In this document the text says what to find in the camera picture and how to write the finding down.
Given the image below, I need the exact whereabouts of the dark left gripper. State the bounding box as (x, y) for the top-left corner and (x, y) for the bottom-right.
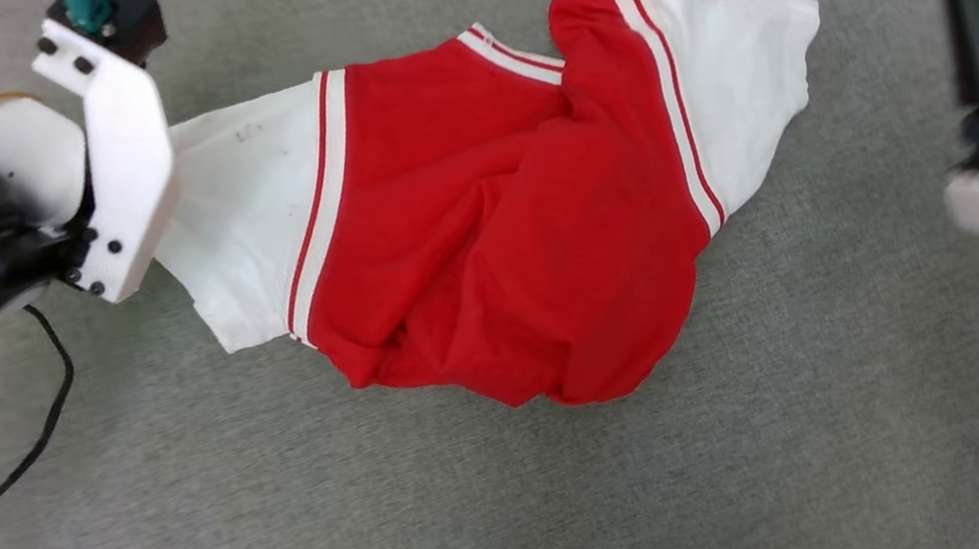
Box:
(0, 206), (112, 319)

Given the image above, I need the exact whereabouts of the red and white shirt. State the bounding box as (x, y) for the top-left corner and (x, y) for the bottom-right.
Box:
(121, 0), (877, 468)

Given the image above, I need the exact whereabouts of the teal left camera cable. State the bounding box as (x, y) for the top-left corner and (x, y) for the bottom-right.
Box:
(63, 0), (119, 40)

